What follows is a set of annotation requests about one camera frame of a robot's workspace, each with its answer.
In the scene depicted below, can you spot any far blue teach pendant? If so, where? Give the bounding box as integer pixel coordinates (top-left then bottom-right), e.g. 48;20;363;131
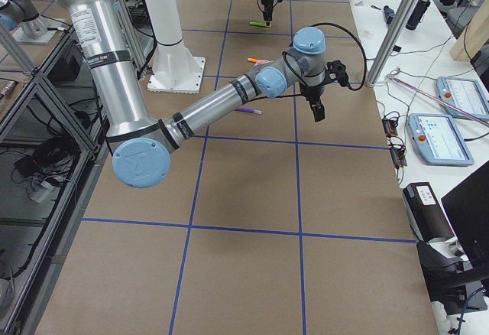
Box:
436;76;488;121

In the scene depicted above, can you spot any metal reacher grabber tool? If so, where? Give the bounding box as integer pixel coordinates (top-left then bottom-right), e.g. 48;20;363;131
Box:
386;70;488;125

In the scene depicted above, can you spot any purple highlighter pen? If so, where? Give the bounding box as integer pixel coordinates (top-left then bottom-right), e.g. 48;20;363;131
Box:
235;107;262;115

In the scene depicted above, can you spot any black computer monitor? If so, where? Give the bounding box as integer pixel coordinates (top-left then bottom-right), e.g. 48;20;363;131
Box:
442;162;488;266

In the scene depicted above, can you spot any near blue teach pendant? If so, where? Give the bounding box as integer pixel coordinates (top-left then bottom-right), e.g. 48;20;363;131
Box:
407;113;474;167

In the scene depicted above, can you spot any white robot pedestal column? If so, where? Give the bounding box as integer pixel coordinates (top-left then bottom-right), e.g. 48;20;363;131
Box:
145;0;206;94

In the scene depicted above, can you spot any black box with label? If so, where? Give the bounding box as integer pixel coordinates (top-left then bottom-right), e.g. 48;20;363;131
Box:
403;182;455;243

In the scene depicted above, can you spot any wooden post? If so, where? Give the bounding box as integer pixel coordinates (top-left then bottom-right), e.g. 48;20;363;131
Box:
449;0;489;62

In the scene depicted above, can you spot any blue teach pendant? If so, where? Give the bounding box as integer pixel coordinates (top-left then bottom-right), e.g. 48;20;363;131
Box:
407;113;474;167
436;76;488;121

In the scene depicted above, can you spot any green highlighter pen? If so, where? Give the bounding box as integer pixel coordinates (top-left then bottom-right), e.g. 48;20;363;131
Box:
249;21;271;28

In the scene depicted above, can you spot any brown paper table mat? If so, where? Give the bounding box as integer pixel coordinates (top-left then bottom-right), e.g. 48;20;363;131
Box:
34;0;440;335

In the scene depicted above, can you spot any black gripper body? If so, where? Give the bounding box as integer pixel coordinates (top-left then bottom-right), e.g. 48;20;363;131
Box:
300;67;331;110
260;0;286;21

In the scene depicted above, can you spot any black insulated water bottle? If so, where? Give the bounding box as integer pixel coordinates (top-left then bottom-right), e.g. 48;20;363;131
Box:
406;0;431;31

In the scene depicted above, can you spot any aluminium frame post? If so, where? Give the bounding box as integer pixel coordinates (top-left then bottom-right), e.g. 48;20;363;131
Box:
366;0;418;87

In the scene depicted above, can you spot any orange black electronics board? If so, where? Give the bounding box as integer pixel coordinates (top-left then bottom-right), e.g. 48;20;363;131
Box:
381;111;407;169

